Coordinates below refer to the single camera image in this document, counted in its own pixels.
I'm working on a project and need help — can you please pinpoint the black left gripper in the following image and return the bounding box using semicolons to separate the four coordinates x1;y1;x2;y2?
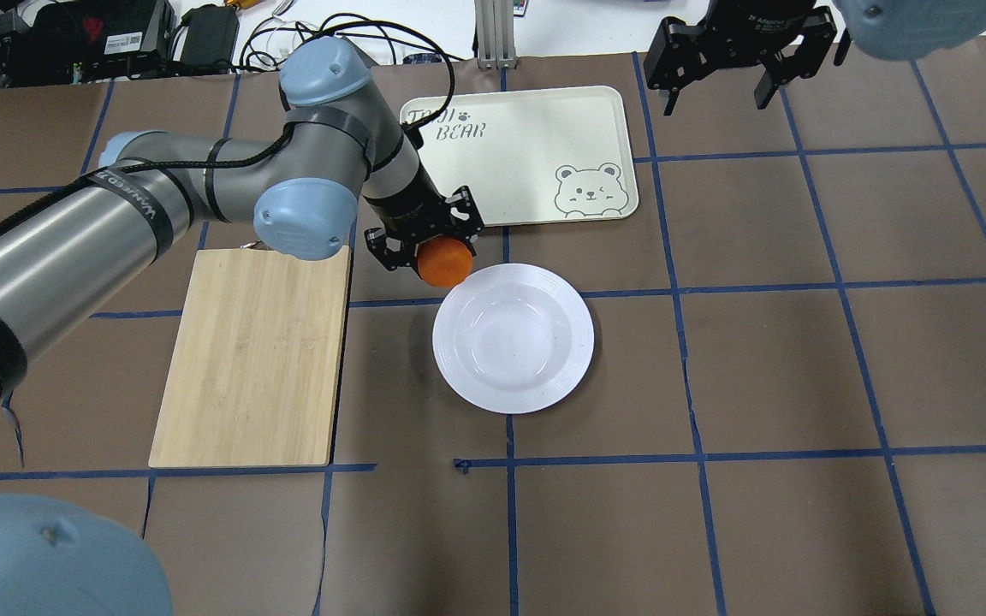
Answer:
364;186;484;272

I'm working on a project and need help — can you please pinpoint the black power adapter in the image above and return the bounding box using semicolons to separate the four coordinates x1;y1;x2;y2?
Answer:
177;4;239;75

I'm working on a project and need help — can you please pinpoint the black electronics box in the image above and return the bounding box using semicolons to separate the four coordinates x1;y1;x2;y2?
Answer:
0;1;176;87

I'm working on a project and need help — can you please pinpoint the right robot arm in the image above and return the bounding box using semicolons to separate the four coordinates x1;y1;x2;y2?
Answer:
642;1;986;116

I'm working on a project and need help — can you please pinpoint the blue-grey robot base cap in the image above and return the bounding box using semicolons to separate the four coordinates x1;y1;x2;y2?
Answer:
0;494;175;615

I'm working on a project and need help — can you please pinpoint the white round plate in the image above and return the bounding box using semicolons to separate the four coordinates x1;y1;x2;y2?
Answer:
431;263;596;416

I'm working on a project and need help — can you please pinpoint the aluminium frame post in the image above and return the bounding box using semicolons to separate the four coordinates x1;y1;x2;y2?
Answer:
473;1;518;70

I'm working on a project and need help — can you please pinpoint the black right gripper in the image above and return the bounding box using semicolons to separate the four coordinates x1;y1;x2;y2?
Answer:
643;1;838;116

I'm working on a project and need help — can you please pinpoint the cream bear tray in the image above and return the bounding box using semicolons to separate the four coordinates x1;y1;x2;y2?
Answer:
400;86;640;227

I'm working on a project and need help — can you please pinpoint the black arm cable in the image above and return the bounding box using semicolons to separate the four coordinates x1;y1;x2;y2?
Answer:
0;23;457;266

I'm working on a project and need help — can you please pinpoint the bamboo cutting board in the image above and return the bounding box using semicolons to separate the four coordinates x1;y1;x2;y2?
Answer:
148;246;352;471

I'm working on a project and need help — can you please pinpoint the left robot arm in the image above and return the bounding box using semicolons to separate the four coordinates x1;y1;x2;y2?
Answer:
0;33;485;402

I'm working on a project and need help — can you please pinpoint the orange fruit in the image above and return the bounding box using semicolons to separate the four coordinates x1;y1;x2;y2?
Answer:
416;235;474;288

